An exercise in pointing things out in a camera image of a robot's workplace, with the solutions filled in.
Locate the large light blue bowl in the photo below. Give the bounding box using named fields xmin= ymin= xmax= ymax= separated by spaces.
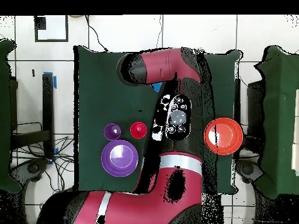
xmin=150 ymin=82 xmax=164 ymax=93

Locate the large orange bowl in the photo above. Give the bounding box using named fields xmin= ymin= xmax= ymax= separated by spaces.
xmin=203 ymin=117 xmax=244 ymax=156

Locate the red cup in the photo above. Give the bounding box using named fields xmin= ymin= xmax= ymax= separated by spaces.
xmin=130 ymin=121 xmax=148 ymax=140

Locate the purple cup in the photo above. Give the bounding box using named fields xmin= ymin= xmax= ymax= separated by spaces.
xmin=103 ymin=123 xmax=122 ymax=141

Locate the purple bowl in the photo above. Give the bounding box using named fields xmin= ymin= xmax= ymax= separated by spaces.
xmin=100 ymin=139 xmax=139 ymax=178

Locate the dark green table cloth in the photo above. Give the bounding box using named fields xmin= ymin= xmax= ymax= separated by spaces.
xmin=74 ymin=45 xmax=242 ymax=195

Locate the black equipment stand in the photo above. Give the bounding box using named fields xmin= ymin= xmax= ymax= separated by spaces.
xmin=234 ymin=78 xmax=266 ymax=152
xmin=10 ymin=73 xmax=55 ymax=159

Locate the green clothed side table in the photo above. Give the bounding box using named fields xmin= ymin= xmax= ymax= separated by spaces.
xmin=254 ymin=45 xmax=299 ymax=199
xmin=0 ymin=39 xmax=22 ymax=194

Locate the thin black cable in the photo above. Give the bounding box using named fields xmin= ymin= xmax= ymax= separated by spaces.
xmin=85 ymin=15 xmax=109 ymax=53

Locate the bundle of floor cables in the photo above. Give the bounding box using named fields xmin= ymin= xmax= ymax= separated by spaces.
xmin=11 ymin=121 xmax=75 ymax=194

